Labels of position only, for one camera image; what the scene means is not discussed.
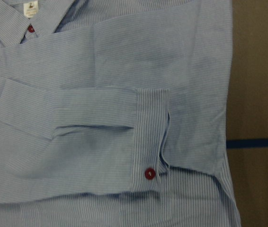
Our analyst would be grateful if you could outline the light blue striped shirt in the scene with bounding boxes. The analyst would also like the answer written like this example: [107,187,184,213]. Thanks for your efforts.
[0,0,241,227]

